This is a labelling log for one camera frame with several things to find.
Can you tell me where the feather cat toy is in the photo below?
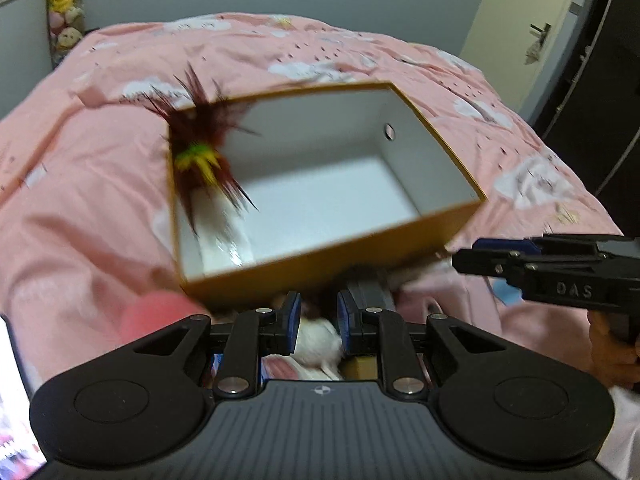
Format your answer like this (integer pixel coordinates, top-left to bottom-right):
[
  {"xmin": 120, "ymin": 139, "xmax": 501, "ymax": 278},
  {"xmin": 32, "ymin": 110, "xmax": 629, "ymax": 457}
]
[{"xmin": 145, "ymin": 62, "xmax": 261, "ymax": 266}]

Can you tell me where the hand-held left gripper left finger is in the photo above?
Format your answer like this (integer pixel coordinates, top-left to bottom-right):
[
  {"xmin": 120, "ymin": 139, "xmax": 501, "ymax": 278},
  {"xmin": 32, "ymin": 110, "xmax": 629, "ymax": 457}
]
[{"xmin": 120, "ymin": 292, "xmax": 302, "ymax": 401}]

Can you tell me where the white crocheted bunny doll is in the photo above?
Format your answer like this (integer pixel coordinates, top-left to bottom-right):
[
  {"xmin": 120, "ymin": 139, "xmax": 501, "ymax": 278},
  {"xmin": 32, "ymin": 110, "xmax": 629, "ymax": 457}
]
[{"xmin": 262, "ymin": 305, "xmax": 351, "ymax": 381}]

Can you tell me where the column of plush toys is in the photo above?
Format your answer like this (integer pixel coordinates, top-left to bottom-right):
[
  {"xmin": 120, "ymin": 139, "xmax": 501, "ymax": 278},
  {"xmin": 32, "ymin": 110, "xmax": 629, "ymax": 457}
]
[{"xmin": 47, "ymin": 0, "xmax": 88, "ymax": 68}]

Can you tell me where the smartphone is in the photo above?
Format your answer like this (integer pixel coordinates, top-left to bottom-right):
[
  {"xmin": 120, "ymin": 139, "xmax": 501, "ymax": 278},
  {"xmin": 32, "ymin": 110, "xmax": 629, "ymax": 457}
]
[{"xmin": 0, "ymin": 315, "xmax": 48, "ymax": 478}]

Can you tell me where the orange cardboard box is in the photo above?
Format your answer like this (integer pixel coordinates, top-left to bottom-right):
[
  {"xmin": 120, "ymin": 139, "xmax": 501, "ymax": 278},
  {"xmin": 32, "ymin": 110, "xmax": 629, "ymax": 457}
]
[{"xmin": 162, "ymin": 81, "xmax": 488, "ymax": 311}]

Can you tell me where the pink printed blanket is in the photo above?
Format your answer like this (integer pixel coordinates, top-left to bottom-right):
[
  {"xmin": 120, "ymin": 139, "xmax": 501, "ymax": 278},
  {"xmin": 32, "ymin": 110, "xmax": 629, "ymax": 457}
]
[{"xmin": 0, "ymin": 12, "xmax": 640, "ymax": 480}]

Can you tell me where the pink peach plush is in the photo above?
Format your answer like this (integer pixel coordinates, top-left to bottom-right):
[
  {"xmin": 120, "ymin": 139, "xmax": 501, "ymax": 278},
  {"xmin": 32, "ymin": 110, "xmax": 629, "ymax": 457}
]
[{"xmin": 119, "ymin": 291, "xmax": 211, "ymax": 351}]

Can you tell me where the grey case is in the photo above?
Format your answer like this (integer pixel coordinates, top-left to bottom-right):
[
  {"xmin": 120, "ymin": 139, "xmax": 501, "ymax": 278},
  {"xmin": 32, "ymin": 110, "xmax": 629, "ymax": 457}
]
[{"xmin": 347, "ymin": 267, "xmax": 396, "ymax": 311}]

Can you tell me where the cream door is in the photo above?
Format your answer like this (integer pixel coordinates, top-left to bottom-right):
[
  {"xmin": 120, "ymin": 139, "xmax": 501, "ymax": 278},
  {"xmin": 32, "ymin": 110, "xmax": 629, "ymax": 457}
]
[{"xmin": 459, "ymin": 0, "xmax": 608, "ymax": 101}]

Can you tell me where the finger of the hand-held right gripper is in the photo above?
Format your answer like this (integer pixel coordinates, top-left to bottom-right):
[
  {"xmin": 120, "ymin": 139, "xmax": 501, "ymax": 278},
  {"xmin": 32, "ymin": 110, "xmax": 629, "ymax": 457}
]
[
  {"xmin": 452, "ymin": 249, "xmax": 526, "ymax": 281},
  {"xmin": 472, "ymin": 237, "xmax": 541, "ymax": 256}
]

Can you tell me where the person's right hand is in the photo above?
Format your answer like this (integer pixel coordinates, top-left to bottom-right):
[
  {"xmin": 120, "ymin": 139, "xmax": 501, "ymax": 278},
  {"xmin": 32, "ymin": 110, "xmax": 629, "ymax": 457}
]
[{"xmin": 587, "ymin": 310, "xmax": 640, "ymax": 391}]

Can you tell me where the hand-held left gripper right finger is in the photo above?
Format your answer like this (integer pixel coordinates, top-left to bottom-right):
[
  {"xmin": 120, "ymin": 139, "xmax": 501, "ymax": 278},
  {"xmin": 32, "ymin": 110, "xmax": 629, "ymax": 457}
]
[{"xmin": 336, "ymin": 290, "xmax": 506, "ymax": 403}]

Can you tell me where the dark open closet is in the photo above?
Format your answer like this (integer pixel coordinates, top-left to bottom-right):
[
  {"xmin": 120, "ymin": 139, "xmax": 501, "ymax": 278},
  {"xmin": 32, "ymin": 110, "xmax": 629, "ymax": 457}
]
[{"xmin": 532, "ymin": 0, "xmax": 640, "ymax": 238}]

